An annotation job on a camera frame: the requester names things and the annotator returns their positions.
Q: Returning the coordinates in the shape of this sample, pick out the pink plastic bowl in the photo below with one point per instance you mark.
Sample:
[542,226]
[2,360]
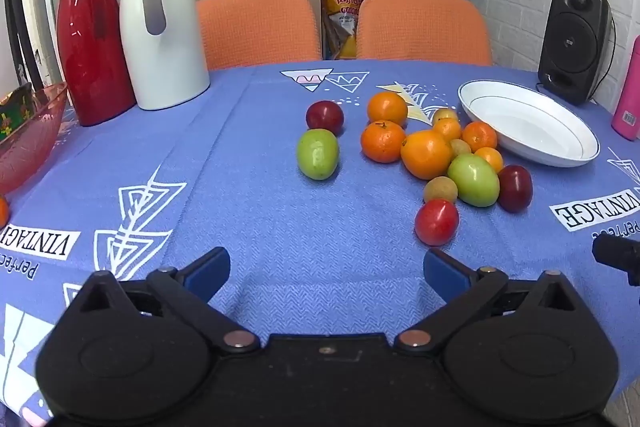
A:
[25,154]

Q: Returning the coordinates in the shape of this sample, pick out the orange mandarin with stem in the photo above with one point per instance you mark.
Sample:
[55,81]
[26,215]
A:
[382,142]

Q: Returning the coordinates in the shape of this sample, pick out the white thermos jug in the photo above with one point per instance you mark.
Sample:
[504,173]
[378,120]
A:
[165,57]

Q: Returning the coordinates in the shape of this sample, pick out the pink bottle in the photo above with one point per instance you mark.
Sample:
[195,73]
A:
[629,97]

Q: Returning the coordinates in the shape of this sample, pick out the round orange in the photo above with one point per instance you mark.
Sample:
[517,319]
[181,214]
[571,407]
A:
[387,108]

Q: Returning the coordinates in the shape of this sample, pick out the round green apple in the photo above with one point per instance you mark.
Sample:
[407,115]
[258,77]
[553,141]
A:
[473,180]

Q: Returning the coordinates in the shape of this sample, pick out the yellow snack bag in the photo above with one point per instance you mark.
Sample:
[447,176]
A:
[341,12]

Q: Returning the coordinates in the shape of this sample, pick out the large orange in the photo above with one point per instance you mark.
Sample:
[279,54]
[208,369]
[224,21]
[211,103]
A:
[426,155]

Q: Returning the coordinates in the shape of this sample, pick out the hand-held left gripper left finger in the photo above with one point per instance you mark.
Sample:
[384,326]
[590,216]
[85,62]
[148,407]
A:
[210,272]

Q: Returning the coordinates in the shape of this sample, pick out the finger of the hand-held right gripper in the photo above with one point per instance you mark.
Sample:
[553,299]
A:
[620,254]

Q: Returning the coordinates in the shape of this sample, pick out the blue printed tablecloth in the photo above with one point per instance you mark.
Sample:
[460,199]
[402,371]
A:
[250,207]

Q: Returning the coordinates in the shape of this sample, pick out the white plate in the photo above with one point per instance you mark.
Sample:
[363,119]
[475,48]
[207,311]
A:
[530,122]

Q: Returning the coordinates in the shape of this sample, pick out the bright red plum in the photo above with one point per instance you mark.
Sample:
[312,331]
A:
[436,222]

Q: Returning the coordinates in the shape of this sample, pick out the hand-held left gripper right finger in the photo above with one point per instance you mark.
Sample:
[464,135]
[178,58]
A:
[442,269]

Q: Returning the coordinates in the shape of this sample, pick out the small orange mandarin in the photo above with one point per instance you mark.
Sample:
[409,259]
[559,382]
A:
[490,158]
[446,130]

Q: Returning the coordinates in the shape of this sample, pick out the small yellow apricot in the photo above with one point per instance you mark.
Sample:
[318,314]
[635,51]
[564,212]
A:
[446,113]

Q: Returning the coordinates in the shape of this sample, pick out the orange chair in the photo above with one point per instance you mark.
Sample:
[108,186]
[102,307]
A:
[257,29]
[422,27]

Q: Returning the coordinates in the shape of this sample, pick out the green patterned packet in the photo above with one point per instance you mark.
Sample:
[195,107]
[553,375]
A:
[12,112]

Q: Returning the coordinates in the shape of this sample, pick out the black speaker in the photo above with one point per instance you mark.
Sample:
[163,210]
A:
[572,42]

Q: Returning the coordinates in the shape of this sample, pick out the oblong green jujube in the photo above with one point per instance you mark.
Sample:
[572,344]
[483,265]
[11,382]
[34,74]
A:
[318,154]

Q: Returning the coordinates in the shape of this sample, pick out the black stand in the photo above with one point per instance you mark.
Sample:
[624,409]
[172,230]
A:
[17,17]

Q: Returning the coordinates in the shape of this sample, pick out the red thermos jug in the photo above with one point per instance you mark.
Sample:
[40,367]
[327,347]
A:
[90,57]

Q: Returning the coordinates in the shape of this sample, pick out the tan longan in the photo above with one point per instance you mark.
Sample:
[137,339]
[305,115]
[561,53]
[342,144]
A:
[460,148]
[440,190]

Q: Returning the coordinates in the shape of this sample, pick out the dark red plum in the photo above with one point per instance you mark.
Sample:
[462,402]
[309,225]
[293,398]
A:
[516,188]
[325,117]

